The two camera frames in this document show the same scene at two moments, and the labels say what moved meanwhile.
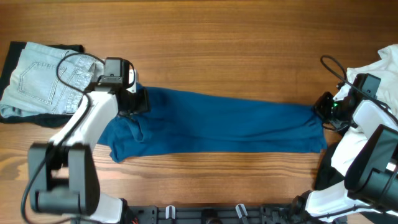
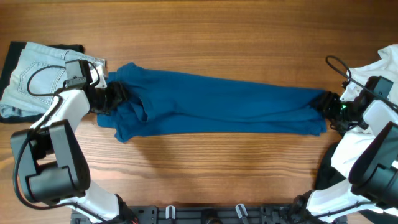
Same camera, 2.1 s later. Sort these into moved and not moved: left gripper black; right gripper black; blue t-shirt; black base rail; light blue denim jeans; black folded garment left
Moved: left gripper black; blue t-shirt
Not moved: black base rail; right gripper black; black folded garment left; light blue denim jeans
